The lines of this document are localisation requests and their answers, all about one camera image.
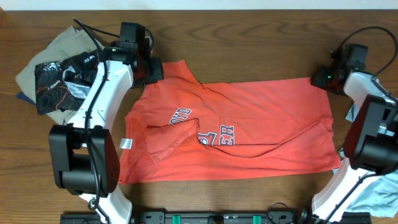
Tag red printed t-shirt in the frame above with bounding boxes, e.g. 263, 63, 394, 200
119, 60, 340, 184

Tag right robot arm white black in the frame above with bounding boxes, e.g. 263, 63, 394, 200
303, 66, 397, 223

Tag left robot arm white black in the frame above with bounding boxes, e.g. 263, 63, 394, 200
49, 41, 163, 223

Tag khaki folded trousers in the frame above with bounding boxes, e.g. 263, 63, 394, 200
16, 27, 103, 124

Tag black orange patterned shorts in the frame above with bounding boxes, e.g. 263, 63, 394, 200
34, 50, 98, 115

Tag dark blue folded garment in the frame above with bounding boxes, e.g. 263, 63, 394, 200
16, 92, 36, 105

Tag light blue grey garment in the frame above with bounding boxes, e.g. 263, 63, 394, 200
343, 96, 397, 218

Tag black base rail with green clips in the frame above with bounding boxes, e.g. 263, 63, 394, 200
60, 202, 373, 224

